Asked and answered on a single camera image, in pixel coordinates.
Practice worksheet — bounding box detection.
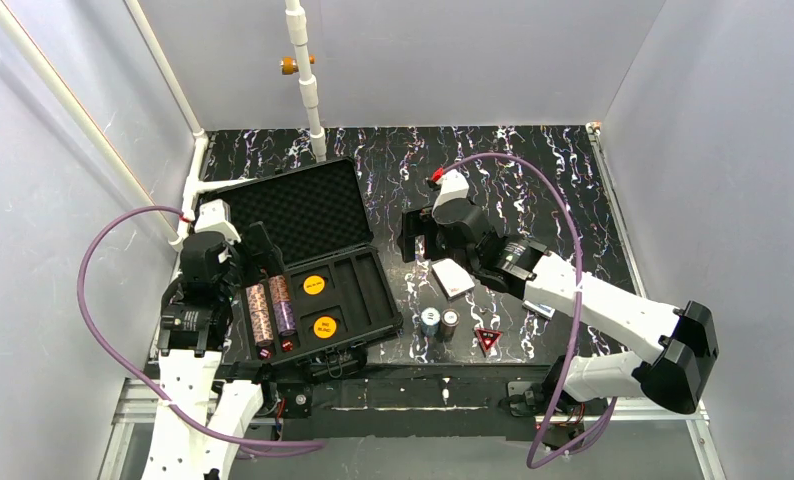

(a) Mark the red triangle dealer button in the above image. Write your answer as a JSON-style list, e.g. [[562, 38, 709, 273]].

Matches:
[[474, 328, 502, 357]]

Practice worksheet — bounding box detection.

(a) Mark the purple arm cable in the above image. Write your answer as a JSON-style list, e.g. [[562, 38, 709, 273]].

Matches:
[[436, 153, 618, 470], [76, 205, 327, 460]]

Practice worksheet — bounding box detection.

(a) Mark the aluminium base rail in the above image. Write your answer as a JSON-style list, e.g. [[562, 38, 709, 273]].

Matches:
[[98, 377, 726, 480]]

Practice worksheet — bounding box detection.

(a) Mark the white pvc pole with orange knob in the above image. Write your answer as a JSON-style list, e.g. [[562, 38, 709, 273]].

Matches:
[[285, 0, 326, 162]]

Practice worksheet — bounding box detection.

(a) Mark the blue poker chip stack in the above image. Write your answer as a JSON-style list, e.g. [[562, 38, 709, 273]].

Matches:
[[420, 307, 441, 337]]

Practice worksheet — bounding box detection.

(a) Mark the red playing card deck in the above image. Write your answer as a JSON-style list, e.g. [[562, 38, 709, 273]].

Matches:
[[432, 259, 475, 300]]

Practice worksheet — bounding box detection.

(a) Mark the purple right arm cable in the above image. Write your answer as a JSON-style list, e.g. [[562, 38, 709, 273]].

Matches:
[[436, 153, 618, 470]]

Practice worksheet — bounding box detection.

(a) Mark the yellow small blind button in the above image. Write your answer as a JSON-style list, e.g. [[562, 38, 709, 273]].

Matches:
[[302, 275, 326, 296]]

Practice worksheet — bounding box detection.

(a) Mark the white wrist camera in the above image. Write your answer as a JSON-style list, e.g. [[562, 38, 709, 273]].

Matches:
[[432, 170, 469, 209], [194, 199, 241, 244]]

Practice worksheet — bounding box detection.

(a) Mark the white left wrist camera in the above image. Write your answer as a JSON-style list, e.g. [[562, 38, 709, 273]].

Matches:
[[194, 199, 241, 244]]

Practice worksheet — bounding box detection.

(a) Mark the white-blue chip stack in case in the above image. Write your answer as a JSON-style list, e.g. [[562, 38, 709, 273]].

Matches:
[[245, 284, 274, 347]]

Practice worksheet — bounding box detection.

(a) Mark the white pvc frame pipe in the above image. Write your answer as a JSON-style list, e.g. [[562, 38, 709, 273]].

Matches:
[[0, 1, 244, 252]]

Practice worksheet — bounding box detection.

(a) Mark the brown poker chip stack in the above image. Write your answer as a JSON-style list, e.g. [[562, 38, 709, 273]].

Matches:
[[439, 309, 459, 342]]

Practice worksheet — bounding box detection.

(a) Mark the yellow big blind button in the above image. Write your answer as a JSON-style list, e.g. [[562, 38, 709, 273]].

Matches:
[[313, 316, 338, 339]]

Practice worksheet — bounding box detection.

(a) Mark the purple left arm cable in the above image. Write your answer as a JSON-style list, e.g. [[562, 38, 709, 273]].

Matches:
[[76, 205, 327, 460]]

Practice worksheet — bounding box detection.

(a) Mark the orange-purple chip stack in case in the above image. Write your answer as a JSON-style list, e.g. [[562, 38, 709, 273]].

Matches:
[[268, 275, 297, 337]]

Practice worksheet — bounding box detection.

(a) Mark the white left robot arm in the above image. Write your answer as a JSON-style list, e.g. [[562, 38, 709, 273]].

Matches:
[[142, 222, 284, 479]]

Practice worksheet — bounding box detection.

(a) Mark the black foam-lined poker case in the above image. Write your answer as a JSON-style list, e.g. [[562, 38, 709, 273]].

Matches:
[[200, 158, 403, 381]]

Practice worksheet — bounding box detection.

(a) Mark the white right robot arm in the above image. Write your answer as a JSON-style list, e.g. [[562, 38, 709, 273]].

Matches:
[[398, 198, 719, 414]]

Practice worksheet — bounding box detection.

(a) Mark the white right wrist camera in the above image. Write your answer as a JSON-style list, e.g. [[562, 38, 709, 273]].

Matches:
[[432, 170, 469, 209]]

